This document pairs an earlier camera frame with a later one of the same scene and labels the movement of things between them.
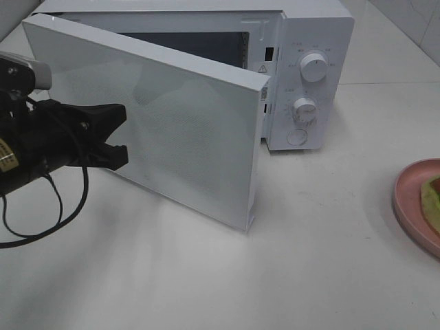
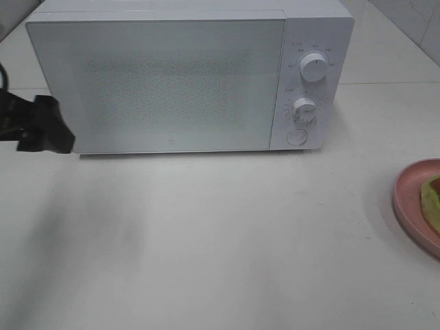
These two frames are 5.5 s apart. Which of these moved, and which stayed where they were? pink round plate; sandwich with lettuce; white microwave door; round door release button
Moved: white microwave door
Stayed: round door release button; pink round plate; sandwich with lettuce
